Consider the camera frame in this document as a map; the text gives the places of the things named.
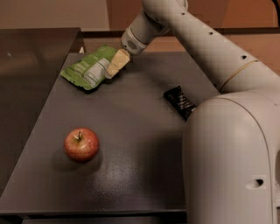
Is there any red apple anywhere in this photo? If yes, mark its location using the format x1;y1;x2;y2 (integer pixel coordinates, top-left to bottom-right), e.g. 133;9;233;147
64;128;99;163

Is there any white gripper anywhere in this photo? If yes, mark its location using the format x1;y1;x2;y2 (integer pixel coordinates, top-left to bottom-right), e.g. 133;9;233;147
105;28;147;79

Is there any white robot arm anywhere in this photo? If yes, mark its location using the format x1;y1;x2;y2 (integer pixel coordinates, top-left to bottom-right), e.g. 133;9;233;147
122;0;280;224

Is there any black snack bar wrapper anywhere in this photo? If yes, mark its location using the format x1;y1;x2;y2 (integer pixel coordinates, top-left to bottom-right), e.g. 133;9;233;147
164;86;196;121

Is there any green rice chip bag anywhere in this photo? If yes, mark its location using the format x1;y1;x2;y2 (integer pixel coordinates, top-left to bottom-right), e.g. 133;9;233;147
60;45;116;91

